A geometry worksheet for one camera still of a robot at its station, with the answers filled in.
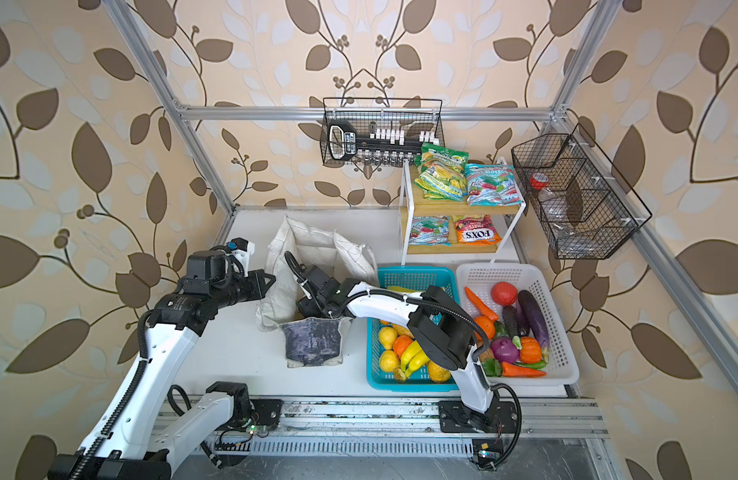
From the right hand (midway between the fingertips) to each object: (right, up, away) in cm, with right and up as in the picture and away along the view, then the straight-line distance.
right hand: (309, 305), depth 87 cm
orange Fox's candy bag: (+51, +22, +4) cm, 55 cm away
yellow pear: (+23, -8, -3) cm, 25 cm away
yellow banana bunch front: (+29, -11, -11) cm, 33 cm away
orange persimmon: (+26, -9, -6) cm, 29 cm away
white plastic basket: (+68, -13, -11) cm, 70 cm away
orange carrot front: (+54, -14, -11) cm, 57 cm away
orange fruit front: (+36, -15, -11) cm, 40 cm away
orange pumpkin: (+61, -10, -8) cm, 62 cm away
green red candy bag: (+36, +22, +2) cm, 43 cm away
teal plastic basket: (+35, +6, +15) cm, 38 cm away
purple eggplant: (+65, -3, -3) cm, 65 cm away
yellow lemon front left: (+23, -13, -8) cm, 28 cm away
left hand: (-6, +10, -12) cm, 17 cm away
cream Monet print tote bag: (+4, -6, -14) cm, 16 cm away
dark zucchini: (+59, -4, -1) cm, 59 cm away
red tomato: (+59, +3, +4) cm, 59 cm away
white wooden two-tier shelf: (+29, +28, -13) cm, 43 cm away
